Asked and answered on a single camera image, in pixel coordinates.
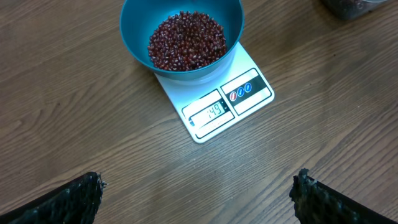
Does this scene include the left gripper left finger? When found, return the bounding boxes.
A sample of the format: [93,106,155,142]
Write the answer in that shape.
[1,172,106,224]

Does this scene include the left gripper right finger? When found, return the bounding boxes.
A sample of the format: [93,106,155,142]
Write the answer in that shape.
[289,169,397,224]

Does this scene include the white kitchen scale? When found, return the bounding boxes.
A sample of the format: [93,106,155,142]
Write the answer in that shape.
[156,43,275,144]

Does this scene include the blue bowl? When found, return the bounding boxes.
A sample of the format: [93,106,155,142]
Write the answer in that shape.
[119,0,244,81]

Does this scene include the red beans in bowl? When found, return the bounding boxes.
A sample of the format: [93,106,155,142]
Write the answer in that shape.
[147,11,227,72]

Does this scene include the clear plastic container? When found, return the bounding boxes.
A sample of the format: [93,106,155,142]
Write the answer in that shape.
[321,0,387,21]

